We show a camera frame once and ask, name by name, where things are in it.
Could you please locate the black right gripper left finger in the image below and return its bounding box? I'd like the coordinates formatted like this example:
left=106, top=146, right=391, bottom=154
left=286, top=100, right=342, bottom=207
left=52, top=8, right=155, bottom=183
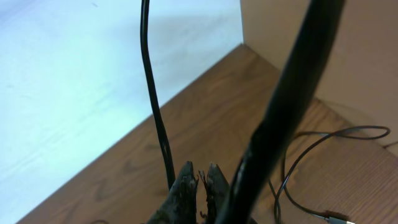
left=147, top=161, right=198, bottom=224

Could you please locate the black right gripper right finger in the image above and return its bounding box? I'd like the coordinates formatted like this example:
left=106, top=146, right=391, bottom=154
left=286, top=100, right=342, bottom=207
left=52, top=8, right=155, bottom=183
left=198, top=163, right=259, bottom=224

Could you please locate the beige right cardboard panel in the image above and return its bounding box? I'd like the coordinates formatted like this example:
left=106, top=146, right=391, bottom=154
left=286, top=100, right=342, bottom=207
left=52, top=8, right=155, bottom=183
left=241, top=0, right=397, bottom=154

